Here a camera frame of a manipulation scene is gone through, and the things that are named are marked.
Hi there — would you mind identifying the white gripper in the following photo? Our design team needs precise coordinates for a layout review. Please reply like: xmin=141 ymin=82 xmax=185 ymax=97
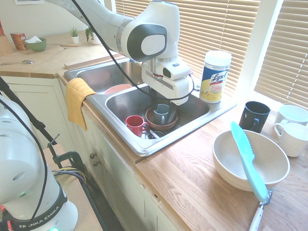
xmin=141 ymin=64 xmax=193 ymax=121

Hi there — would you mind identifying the teal plastic serrated knife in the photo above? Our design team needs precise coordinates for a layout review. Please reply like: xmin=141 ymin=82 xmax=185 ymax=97
xmin=230 ymin=121 xmax=269 ymax=203

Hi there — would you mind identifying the stainless steel double sink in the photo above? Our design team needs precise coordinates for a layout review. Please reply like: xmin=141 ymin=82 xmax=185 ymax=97
xmin=64 ymin=59 xmax=239 ymax=157

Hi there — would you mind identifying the metal sink drain strainer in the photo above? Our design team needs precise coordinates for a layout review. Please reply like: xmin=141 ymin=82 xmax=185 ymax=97
xmin=144 ymin=129 xmax=165 ymax=140

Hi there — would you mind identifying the wooden knife block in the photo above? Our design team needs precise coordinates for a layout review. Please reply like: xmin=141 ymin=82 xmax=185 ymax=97
xmin=0 ymin=35 xmax=14 ymax=56

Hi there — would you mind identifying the grey-blue mug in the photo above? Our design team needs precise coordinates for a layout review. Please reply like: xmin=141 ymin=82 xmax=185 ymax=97
xmin=153 ymin=103 xmax=170 ymax=125

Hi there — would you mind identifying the brown bowl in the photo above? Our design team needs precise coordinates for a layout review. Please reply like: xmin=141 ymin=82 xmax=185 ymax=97
xmin=145 ymin=107 xmax=179 ymax=130

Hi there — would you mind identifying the red cup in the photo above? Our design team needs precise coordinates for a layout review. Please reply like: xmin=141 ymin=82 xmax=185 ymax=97
xmin=126 ymin=115 xmax=149 ymax=137

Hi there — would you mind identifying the pink bowl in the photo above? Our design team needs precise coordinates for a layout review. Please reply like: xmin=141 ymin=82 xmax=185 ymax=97
xmin=103 ymin=83 xmax=133 ymax=96

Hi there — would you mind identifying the Lysol wipes canister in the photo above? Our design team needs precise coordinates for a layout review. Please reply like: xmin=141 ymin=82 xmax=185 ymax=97
xmin=199 ymin=50 xmax=232 ymax=104

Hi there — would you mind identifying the cream ceramic bowl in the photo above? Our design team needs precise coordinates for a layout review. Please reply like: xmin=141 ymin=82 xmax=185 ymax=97
xmin=212 ymin=129 xmax=291 ymax=193

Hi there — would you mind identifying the black mug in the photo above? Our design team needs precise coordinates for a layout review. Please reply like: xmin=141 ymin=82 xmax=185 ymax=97
xmin=238 ymin=101 xmax=271 ymax=134

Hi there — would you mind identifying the yellow cloth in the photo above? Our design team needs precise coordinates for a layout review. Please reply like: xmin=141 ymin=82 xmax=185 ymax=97
xmin=65 ymin=77 xmax=97 ymax=131

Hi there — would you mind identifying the trailing plant in white pot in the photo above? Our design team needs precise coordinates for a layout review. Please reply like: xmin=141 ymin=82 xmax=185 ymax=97
xmin=85 ymin=26 xmax=102 ymax=46

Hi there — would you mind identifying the beige window blind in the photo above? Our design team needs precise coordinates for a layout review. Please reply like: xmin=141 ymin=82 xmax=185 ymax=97
xmin=254 ymin=0 xmax=308 ymax=109
xmin=115 ymin=0 xmax=261 ymax=97

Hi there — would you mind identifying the black clamp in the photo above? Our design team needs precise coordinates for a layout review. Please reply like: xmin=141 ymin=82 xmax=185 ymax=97
xmin=47 ymin=134 xmax=85 ymax=174

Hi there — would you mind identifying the small plant in white pot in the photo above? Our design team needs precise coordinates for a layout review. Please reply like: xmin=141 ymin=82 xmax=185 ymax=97
xmin=69 ymin=26 xmax=80 ymax=44

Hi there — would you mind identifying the white mug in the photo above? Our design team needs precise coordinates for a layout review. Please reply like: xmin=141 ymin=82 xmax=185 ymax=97
xmin=274 ymin=104 xmax=308 ymax=127
xmin=273 ymin=122 xmax=308 ymax=157

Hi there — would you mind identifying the green bowl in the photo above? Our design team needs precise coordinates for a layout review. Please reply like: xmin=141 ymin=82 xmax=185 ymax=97
xmin=25 ymin=38 xmax=48 ymax=52

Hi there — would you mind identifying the black pole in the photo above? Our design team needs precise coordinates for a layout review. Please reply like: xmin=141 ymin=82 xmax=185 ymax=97
xmin=0 ymin=76 xmax=58 ymax=145

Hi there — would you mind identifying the metal spoon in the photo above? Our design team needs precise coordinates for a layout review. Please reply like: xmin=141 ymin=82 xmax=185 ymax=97
xmin=0 ymin=59 xmax=35 ymax=66

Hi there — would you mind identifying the white paper napkin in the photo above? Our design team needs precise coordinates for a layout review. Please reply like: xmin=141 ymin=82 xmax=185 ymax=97
xmin=25 ymin=36 xmax=43 ymax=44

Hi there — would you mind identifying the orange cardboard box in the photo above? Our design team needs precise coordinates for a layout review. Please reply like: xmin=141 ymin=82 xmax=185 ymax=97
xmin=10 ymin=33 xmax=27 ymax=51

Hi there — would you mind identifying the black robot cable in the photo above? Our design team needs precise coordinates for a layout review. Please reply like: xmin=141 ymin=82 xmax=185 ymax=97
xmin=71 ymin=0 xmax=195 ymax=103

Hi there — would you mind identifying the coloured cable bundle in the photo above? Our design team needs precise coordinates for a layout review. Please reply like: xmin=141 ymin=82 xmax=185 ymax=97
xmin=52 ymin=167 xmax=109 ymax=231

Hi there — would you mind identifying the white-handled metal utensil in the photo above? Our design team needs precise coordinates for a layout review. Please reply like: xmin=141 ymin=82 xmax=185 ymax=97
xmin=249 ymin=187 xmax=275 ymax=231

